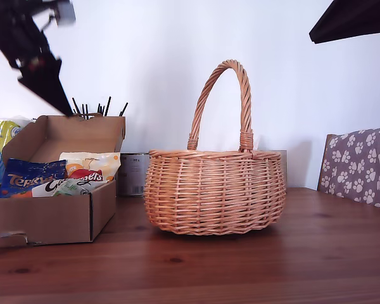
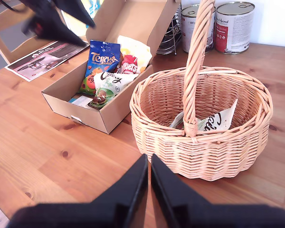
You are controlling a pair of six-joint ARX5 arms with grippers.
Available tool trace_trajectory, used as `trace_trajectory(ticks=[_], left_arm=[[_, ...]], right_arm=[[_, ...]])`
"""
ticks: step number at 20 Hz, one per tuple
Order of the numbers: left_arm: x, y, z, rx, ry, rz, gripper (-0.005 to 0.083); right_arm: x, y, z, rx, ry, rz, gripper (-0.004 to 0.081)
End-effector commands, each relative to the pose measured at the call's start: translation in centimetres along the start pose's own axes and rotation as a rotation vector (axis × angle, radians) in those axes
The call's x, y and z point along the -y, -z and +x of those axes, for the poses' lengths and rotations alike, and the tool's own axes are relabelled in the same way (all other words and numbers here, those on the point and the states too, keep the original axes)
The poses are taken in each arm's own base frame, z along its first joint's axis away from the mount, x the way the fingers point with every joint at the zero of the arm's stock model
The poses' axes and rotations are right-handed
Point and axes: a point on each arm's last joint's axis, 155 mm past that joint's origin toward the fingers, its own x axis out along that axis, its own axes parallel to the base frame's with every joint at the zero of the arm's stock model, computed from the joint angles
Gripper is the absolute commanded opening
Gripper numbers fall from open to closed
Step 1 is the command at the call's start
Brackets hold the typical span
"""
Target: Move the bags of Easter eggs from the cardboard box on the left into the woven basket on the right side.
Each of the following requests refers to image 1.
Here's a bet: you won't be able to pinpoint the white orange Maltesers bag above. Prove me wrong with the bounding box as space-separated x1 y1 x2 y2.
59 151 121 184

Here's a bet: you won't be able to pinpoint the blue Terry's egg bag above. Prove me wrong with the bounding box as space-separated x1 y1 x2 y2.
0 158 67 199

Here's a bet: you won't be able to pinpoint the white green Galaxy egg bag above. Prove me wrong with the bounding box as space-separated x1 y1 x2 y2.
31 177 98 198

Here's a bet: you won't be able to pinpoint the open brown cardboard box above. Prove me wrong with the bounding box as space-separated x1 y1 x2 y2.
0 115 127 248

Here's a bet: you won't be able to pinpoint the metal tin can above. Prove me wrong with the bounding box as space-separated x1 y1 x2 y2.
118 153 151 197

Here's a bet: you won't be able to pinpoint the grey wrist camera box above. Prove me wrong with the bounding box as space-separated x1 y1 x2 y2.
54 0 77 25

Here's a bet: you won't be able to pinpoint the woven wicker basket with handle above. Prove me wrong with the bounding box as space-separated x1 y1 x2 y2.
144 59 288 237

